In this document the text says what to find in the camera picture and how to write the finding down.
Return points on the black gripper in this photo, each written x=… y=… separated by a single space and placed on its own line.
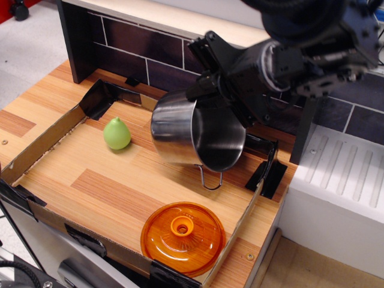
x=237 y=79

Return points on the stainless steel pot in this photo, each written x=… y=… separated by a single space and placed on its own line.
x=185 y=134

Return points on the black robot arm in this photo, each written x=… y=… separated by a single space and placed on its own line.
x=313 y=48

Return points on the cardboard fence with black tape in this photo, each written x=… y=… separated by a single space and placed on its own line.
x=77 y=203

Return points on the green plastic pear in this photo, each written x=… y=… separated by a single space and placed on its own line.
x=116 y=134

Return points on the white ribbed drain board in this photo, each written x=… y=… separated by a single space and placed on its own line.
x=343 y=170

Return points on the light wooden shelf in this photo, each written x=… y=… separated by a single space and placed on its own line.
x=235 y=22

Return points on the orange glass lid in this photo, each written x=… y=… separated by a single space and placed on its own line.
x=185 y=236

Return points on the dark grey vertical post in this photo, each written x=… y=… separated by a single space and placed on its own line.
x=304 y=130

